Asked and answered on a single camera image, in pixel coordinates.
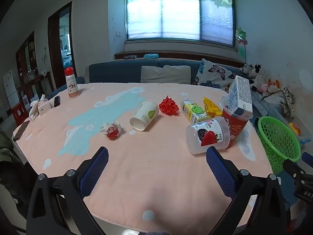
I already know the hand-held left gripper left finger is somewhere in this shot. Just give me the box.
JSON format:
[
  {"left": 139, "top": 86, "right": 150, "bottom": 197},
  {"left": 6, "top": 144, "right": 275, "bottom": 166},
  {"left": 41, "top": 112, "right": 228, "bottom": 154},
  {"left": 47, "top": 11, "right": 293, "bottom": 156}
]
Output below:
[{"left": 26, "top": 146, "right": 109, "bottom": 235}]

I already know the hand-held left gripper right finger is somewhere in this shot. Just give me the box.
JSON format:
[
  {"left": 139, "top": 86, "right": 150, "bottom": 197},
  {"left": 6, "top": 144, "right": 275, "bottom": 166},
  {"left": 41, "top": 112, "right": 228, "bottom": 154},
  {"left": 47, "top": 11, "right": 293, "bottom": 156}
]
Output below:
[{"left": 206, "top": 147, "right": 290, "bottom": 235}]

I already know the green plastic mesh basket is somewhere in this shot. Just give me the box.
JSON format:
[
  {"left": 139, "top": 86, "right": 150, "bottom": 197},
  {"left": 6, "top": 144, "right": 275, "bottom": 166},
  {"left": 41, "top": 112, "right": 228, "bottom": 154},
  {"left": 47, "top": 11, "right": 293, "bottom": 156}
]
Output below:
[{"left": 257, "top": 116, "right": 302, "bottom": 174}]

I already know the clear jar berry label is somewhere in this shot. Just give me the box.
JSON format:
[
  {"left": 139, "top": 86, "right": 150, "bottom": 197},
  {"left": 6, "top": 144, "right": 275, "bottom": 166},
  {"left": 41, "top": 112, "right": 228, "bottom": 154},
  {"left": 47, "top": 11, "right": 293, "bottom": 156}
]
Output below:
[{"left": 185, "top": 116, "right": 231, "bottom": 155}]

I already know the red white wrapper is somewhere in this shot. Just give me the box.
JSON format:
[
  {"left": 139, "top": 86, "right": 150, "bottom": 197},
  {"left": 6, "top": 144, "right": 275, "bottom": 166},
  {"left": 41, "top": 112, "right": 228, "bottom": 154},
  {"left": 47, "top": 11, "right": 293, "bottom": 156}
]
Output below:
[{"left": 100, "top": 121, "right": 122, "bottom": 140}]

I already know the yellow snack packet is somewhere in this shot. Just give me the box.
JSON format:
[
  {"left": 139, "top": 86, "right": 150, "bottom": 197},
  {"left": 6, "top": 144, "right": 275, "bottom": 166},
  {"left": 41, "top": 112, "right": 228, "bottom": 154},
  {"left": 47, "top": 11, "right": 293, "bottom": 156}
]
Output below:
[{"left": 203, "top": 97, "right": 222, "bottom": 118}]

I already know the white paper cup green leaf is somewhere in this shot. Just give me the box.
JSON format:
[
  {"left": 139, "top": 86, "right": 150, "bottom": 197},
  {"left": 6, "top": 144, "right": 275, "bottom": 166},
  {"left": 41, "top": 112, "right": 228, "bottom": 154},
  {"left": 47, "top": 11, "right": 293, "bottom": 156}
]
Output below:
[{"left": 130, "top": 100, "right": 159, "bottom": 131}]

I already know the white blue carton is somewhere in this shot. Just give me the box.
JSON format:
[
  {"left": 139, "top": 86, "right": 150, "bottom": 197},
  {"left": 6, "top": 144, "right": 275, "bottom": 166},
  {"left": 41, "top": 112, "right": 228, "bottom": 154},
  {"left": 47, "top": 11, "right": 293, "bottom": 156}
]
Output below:
[{"left": 228, "top": 75, "right": 253, "bottom": 118}]

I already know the red plastic mesh ball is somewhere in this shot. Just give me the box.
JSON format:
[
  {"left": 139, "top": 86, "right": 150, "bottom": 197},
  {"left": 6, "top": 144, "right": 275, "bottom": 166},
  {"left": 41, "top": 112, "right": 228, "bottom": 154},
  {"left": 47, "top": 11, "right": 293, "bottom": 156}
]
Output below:
[{"left": 159, "top": 96, "right": 180, "bottom": 115}]

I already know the yellow duck toy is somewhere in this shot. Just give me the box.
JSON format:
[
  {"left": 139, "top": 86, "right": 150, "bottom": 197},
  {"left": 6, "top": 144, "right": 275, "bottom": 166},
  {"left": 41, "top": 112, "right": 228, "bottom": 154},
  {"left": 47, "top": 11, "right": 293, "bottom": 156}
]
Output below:
[{"left": 289, "top": 122, "right": 300, "bottom": 136}]

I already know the beige printed cloth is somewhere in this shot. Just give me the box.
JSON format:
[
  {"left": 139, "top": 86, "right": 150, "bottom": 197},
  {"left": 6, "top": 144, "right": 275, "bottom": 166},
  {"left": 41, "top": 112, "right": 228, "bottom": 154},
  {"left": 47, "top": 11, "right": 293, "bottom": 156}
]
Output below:
[{"left": 263, "top": 87, "right": 296, "bottom": 119}]

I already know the grey patterned cloth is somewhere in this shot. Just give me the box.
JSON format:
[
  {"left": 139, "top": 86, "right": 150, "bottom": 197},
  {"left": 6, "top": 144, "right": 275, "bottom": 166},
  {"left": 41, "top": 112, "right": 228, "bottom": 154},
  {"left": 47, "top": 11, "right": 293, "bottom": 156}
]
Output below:
[{"left": 251, "top": 92, "right": 269, "bottom": 117}]

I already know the white tissue box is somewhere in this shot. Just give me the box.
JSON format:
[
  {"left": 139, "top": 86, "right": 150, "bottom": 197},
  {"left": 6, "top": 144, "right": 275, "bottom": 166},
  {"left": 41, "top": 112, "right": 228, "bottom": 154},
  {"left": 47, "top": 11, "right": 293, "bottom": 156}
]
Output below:
[{"left": 38, "top": 95, "right": 52, "bottom": 117}]

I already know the large black phone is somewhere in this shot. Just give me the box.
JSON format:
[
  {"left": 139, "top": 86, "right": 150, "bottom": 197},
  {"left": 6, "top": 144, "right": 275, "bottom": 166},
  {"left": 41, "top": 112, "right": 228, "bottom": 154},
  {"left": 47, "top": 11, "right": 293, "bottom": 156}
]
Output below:
[{"left": 13, "top": 120, "right": 30, "bottom": 142}]

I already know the person's dark clothing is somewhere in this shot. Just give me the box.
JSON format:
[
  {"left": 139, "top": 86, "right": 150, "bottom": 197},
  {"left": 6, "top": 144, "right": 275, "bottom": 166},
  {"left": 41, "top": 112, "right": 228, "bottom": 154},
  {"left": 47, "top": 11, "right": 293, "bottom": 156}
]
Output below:
[{"left": 0, "top": 127, "right": 31, "bottom": 226}]

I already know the white crumpled cloth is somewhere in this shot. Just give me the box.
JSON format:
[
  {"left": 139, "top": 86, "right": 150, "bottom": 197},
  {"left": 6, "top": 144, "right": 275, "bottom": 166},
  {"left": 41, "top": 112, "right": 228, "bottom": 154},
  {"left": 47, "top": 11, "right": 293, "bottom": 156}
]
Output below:
[{"left": 29, "top": 100, "right": 41, "bottom": 122}]

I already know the red-capped white bottle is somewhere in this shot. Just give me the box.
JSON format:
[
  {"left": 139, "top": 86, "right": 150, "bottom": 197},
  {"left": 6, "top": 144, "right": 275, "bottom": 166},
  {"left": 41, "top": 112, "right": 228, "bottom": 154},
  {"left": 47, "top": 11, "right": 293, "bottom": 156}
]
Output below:
[{"left": 65, "top": 67, "right": 80, "bottom": 98}]

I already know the red plastic stool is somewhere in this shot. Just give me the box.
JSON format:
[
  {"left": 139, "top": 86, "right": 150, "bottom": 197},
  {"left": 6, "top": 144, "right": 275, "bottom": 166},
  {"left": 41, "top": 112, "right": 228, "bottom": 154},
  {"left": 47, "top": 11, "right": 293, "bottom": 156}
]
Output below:
[{"left": 12, "top": 102, "right": 28, "bottom": 125}]

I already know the black white cow plush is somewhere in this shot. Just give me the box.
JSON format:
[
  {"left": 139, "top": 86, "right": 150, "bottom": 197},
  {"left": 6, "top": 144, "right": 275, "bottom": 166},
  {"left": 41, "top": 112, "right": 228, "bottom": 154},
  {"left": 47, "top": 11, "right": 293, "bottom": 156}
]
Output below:
[{"left": 241, "top": 64, "right": 264, "bottom": 91}]

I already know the butterfly print pillow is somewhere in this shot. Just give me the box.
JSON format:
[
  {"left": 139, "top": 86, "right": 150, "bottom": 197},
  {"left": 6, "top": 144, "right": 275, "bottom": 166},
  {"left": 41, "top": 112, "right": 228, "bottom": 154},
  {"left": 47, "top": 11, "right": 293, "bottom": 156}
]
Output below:
[{"left": 192, "top": 59, "right": 236, "bottom": 89}]

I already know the blue sofa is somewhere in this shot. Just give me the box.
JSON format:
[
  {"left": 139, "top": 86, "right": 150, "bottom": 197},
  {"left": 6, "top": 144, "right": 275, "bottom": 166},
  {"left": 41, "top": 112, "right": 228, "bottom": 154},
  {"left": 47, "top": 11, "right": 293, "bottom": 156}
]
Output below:
[{"left": 46, "top": 59, "right": 260, "bottom": 98}]

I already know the beige pillow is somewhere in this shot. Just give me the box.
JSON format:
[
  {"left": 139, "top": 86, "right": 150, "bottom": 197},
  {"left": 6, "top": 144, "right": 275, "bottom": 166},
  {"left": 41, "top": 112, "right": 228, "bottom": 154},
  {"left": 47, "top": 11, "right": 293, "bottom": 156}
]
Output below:
[{"left": 140, "top": 65, "right": 192, "bottom": 84}]

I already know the hanging white bag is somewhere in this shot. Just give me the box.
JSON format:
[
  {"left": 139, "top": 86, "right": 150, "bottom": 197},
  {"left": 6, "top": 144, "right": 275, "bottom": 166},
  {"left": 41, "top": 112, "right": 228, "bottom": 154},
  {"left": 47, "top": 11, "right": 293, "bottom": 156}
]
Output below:
[{"left": 41, "top": 48, "right": 48, "bottom": 77}]

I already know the white fridge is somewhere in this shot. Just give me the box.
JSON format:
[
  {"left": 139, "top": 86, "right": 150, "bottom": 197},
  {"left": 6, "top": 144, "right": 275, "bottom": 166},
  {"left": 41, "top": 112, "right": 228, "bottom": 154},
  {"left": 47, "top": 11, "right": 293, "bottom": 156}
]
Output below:
[{"left": 2, "top": 70, "right": 19, "bottom": 108}]

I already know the wooden window ledge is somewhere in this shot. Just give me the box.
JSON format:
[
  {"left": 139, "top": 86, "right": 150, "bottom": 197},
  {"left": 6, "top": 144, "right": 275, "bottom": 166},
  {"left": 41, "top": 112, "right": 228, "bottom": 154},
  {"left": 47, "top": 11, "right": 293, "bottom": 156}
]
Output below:
[{"left": 114, "top": 51, "right": 245, "bottom": 64}]

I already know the colourful pinwheel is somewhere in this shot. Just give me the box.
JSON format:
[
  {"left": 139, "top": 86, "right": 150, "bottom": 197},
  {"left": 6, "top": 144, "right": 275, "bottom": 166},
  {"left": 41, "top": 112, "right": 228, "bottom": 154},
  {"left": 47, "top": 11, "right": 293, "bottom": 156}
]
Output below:
[{"left": 235, "top": 27, "right": 249, "bottom": 64}]

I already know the large window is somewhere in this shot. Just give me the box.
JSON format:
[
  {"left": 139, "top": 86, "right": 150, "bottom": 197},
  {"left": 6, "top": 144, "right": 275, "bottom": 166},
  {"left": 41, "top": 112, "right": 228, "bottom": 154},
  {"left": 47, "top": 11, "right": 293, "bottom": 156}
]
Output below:
[{"left": 126, "top": 0, "right": 236, "bottom": 46}]

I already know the dark wooden door frame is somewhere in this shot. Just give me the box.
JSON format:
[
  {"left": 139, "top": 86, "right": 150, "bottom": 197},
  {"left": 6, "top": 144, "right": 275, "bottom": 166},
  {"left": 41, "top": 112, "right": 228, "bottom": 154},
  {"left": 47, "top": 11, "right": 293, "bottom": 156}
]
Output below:
[{"left": 48, "top": 1, "right": 77, "bottom": 89}]

